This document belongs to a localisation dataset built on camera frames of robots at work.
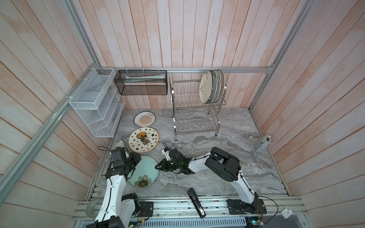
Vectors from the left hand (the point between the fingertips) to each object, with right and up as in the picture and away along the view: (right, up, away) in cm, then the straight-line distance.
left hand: (140, 158), depth 84 cm
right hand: (+8, -7, +3) cm, 11 cm away
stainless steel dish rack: (+33, +28, +32) cm, 54 cm away
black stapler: (+33, -20, -11) cm, 40 cm away
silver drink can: (+78, +11, +2) cm, 79 cm away
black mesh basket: (0, +48, +6) cm, 48 cm away
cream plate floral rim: (+41, +44, +6) cm, 61 cm away
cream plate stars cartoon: (-2, +9, +17) cm, 19 cm away
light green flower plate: (+4, -9, 0) cm, 10 cm away
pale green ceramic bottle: (-16, +7, +8) cm, 19 cm away
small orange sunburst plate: (-5, +25, +30) cm, 39 cm away
